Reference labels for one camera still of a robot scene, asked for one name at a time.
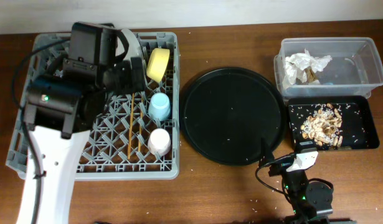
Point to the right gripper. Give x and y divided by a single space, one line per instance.
267 155

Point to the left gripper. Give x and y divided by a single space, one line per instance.
124 68

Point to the wooden chopstick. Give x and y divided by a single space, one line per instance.
140 128
130 132

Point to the grey round plate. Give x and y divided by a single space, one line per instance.
134 47

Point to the yellow bowl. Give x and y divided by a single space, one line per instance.
157 64

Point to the light blue plastic cup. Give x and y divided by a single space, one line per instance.
159 107

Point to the peanut shell food scraps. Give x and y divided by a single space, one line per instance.
324 127

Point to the pink plastic cup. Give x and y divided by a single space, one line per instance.
159 142

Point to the brown gold snack wrapper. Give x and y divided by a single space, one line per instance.
311 77

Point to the white paper napkin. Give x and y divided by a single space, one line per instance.
295 65

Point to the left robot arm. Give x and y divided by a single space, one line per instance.
60 107

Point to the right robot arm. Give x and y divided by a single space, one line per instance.
310 198

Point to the grey plastic dishwasher rack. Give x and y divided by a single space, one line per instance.
105 154

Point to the clear plastic waste bin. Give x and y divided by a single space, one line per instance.
355 67

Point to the round black serving tray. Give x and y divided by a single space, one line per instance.
231 115

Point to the black rectangular food tray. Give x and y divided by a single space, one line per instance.
358 128

